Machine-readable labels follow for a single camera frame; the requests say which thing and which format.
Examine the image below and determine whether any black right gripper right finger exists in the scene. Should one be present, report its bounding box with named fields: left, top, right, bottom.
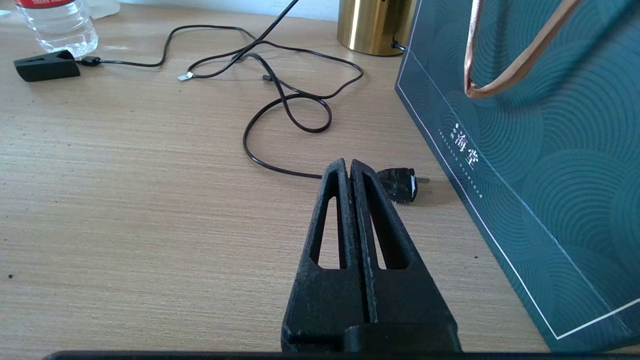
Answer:
left=350, top=159, right=462, bottom=353

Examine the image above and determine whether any black clip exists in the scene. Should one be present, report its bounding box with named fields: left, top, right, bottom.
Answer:
left=13, top=49, right=81, bottom=83

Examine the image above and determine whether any thin black clip cable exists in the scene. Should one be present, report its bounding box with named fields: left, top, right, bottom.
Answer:
left=77, top=24, right=365, bottom=134

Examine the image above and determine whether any brass desk lamp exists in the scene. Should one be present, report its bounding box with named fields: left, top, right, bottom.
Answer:
left=336, top=0, right=418, bottom=57

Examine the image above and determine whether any dark blue paper bag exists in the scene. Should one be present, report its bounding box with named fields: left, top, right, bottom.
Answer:
left=394, top=0, right=640, bottom=353

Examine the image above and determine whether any black lamp power cable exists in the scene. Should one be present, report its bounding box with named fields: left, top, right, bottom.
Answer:
left=177, top=0, right=431, bottom=204

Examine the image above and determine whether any red-capped water bottle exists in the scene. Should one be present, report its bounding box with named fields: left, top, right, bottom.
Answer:
left=14, top=0, right=99, bottom=59

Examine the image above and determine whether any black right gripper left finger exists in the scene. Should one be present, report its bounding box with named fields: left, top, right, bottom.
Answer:
left=281, top=158, right=359, bottom=353

